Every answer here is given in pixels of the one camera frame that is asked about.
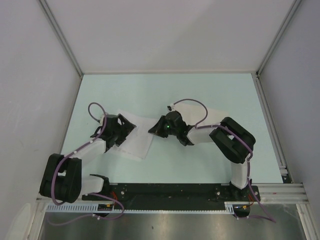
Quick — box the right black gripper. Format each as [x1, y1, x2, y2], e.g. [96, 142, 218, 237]
[148, 115, 179, 138]

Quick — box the right aluminium side rail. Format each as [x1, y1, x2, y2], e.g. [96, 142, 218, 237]
[251, 73, 293, 184]

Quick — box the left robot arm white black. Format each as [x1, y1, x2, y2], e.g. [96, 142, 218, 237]
[39, 114, 137, 205]

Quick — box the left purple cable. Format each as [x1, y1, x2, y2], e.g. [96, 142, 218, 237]
[47, 102, 125, 226]

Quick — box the right aluminium corner post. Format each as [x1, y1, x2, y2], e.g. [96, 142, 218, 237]
[255, 0, 304, 77]

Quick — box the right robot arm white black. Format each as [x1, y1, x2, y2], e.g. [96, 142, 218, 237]
[148, 110, 256, 201]

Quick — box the white folder with clip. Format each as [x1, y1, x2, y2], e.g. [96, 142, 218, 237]
[171, 102, 229, 127]

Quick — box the white slotted cable duct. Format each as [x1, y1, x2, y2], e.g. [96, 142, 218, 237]
[46, 203, 234, 215]

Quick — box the white signature form sheet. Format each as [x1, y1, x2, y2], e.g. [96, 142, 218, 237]
[110, 109, 158, 162]

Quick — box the left aluminium corner post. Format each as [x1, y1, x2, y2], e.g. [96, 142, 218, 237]
[37, 0, 84, 79]

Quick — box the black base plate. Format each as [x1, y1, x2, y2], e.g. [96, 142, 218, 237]
[81, 182, 261, 202]

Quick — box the aluminium corner post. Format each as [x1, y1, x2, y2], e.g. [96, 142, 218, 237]
[37, 0, 84, 79]
[255, 0, 304, 77]

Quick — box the aluminium front rail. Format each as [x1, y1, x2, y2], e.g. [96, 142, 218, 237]
[35, 183, 307, 204]

